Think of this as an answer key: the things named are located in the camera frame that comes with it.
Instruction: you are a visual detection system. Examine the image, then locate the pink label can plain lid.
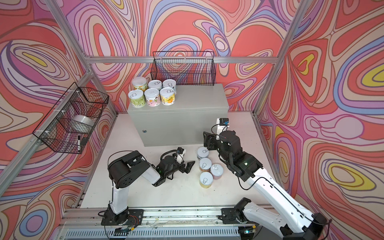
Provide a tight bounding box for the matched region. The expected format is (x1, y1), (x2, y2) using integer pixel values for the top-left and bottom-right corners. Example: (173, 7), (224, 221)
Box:
(144, 89), (161, 107)

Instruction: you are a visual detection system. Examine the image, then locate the green label can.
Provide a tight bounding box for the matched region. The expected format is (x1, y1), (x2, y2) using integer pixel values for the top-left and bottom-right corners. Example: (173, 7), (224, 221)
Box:
(129, 90), (146, 108)

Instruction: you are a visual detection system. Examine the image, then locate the teal label can back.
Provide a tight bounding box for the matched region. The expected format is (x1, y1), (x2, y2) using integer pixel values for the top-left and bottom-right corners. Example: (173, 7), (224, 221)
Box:
(163, 79), (177, 93)

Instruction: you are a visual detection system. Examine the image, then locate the yellow orange label can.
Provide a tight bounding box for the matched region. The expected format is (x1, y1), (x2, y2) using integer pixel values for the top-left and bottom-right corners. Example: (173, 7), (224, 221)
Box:
(131, 77), (148, 92)

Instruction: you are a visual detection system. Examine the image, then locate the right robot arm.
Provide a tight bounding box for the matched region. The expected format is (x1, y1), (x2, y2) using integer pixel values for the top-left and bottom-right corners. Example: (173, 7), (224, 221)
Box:
(203, 131), (331, 240)

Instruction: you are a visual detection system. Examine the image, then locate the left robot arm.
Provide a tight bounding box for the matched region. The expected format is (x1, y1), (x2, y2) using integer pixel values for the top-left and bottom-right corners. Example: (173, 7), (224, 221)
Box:
(107, 147), (195, 215)

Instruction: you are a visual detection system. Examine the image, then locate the red label can right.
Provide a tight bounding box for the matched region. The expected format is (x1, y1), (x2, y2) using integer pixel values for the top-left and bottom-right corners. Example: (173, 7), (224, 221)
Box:
(210, 164), (224, 180)

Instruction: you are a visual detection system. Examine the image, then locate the grey metal cabinet box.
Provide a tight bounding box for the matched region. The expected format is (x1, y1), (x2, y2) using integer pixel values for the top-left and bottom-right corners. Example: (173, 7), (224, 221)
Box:
(128, 84), (229, 147)

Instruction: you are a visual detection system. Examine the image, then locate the black marker pen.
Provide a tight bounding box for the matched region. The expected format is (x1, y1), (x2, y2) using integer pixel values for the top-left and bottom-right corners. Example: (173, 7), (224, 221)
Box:
(77, 135), (82, 153)

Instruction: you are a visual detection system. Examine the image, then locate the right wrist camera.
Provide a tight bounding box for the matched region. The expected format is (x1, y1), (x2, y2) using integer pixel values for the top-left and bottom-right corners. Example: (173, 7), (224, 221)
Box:
(216, 118), (229, 140)

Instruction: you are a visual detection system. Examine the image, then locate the aluminium front rail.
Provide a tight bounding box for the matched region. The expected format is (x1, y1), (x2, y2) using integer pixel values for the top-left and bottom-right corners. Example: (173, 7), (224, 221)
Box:
(64, 205), (307, 229)

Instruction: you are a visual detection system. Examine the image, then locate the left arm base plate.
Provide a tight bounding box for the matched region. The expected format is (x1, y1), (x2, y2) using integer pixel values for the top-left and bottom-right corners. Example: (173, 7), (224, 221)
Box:
(98, 209), (144, 227)

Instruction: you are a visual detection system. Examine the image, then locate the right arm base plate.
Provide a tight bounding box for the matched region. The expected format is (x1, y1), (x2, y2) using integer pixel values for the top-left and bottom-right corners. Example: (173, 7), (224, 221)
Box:
(218, 208), (257, 225)

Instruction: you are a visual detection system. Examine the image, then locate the black wire basket back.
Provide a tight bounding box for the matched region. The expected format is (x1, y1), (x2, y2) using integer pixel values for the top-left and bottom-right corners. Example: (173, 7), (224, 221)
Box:
(151, 51), (216, 86)

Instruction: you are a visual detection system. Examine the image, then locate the black wire basket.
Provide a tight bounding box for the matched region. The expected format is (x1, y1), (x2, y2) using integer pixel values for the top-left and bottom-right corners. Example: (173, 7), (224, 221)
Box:
(151, 51), (216, 86)
(33, 83), (109, 154)

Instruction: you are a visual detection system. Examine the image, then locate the black wire basket left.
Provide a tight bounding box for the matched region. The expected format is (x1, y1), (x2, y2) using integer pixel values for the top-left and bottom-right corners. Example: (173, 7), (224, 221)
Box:
(33, 83), (109, 154)

